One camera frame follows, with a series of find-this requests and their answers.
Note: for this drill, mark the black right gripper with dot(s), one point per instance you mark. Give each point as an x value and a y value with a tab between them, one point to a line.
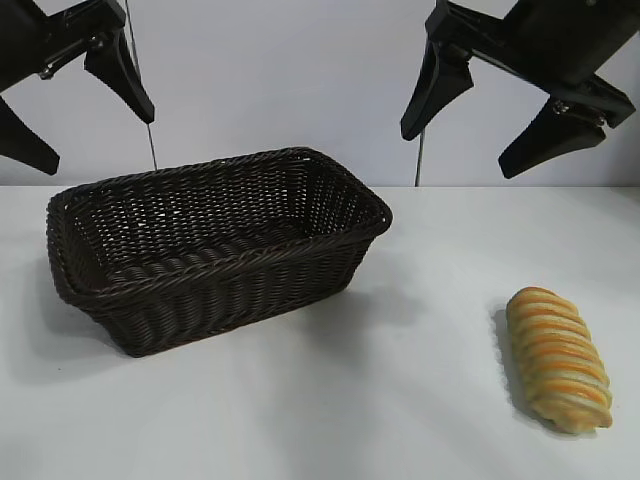
560	40

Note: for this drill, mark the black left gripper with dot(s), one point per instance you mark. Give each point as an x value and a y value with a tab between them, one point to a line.
45	30

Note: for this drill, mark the dark brown wicker basket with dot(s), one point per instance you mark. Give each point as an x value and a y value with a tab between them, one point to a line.
210	295

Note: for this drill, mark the long striped bread loaf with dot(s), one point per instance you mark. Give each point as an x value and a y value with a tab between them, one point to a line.
560	360

